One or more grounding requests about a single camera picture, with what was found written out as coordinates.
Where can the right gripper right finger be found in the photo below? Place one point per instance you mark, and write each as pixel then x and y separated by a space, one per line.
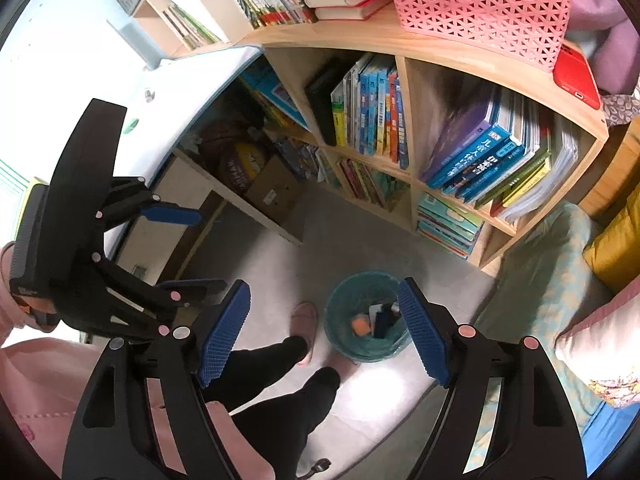
pixel 535 435

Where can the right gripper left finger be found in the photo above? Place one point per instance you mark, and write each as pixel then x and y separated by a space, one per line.
pixel 113 434

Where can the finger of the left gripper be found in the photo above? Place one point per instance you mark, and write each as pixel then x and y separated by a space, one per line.
pixel 170 297
pixel 172 214

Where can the black square box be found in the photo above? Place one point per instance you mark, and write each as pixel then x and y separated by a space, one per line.
pixel 382 318

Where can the orange sponge packet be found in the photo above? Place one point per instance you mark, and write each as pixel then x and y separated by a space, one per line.
pixel 361 325

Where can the teal trash bin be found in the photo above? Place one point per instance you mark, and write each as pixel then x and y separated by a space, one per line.
pixel 353 296

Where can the green clay bag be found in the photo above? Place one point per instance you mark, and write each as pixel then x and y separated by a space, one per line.
pixel 130 127

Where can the pink pillow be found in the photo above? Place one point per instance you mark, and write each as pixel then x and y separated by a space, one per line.
pixel 603 350

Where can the basketball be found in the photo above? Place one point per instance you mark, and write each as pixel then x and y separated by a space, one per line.
pixel 240 165

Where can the cardboard box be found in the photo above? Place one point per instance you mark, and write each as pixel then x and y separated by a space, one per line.
pixel 275 191

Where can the pink slipper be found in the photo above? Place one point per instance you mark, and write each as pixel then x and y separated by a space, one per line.
pixel 304 323
pixel 344 366

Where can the green bed blanket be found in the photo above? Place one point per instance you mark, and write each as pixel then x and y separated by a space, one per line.
pixel 544 288

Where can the person's black trouser legs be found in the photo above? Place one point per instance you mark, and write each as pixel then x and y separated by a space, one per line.
pixel 276 428

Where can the yellow pillow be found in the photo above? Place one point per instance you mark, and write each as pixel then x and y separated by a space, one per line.
pixel 614 255

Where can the wooden bookshelf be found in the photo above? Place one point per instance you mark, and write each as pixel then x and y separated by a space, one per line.
pixel 428 70

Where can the red phone case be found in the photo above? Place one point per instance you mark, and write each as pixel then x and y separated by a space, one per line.
pixel 573 75

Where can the pink plastic basket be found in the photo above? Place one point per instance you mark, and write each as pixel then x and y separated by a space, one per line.
pixel 530 30

